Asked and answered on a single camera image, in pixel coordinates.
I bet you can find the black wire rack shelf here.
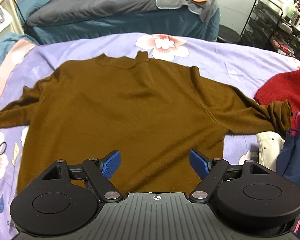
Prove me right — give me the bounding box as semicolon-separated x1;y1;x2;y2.
241;0;300;60

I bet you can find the black round stool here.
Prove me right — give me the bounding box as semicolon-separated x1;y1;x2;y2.
217;25;242;45

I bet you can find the white polka dot garment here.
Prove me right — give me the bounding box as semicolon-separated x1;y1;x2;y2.
256;132;285;172

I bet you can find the teal blue duvet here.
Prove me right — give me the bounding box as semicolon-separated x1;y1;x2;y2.
0;32;39;66

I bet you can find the navy blue garment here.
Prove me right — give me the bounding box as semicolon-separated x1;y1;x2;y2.
276;111;300;239

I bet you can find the grey towel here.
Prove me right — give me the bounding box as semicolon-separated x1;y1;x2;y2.
155;0;217;22

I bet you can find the dark grey blanket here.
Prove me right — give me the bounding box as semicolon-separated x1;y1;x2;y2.
26;0;158;27

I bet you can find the brown knit sweater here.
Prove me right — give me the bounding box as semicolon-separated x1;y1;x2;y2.
0;52;292;193

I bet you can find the red knit garment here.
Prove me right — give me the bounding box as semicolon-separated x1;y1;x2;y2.
254;69;300;123

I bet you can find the purple floral bed sheet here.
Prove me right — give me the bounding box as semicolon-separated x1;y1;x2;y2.
0;33;300;239

